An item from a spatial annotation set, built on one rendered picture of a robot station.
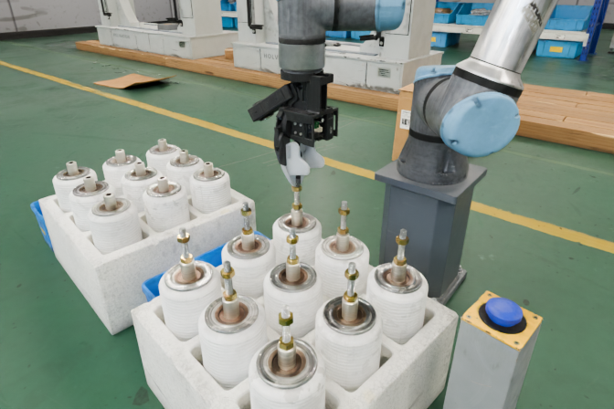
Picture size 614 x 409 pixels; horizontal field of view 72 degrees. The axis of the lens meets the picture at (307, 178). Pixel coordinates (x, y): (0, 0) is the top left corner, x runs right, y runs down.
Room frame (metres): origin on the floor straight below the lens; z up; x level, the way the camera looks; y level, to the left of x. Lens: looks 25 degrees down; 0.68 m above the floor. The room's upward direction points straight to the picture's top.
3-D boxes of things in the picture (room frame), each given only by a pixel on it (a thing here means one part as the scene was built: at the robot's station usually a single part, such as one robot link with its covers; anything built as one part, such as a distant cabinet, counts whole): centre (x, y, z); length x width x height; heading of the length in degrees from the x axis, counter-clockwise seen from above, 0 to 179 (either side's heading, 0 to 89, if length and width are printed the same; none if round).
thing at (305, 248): (0.71, 0.02, 0.16); 0.10 x 0.10 x 0.18
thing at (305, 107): (0.70, 0.00, 0.49); 0.09 x 0.08 x 0.12; 52
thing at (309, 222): (0.71, 0.02, 0.25); 0.08 x 0.08 x 0.01
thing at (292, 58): (0.70, 0.01, 0.57); 0.08 x 0.08 x 0.05
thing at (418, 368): (0.54, 0.02, 0.09); 0.39 x 0.39 x 0.18; 44
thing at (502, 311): (0.39, -0.23, 0.32); 0.04 x 0.04 x 0.02
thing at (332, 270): (0.62, -0.06, 0.16); 0.10 x 0.10 x 0.18
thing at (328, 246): (0.62, -0.06, 0.25); 0.08 x 0.08 x 0.01
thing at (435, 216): (0.85, -0.28, 0.15); 0.19 x 0.19 x 0.30; 51
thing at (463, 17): (5.02, -1.92, 0.36); 0.50 x 0.38 x 0.21; 143
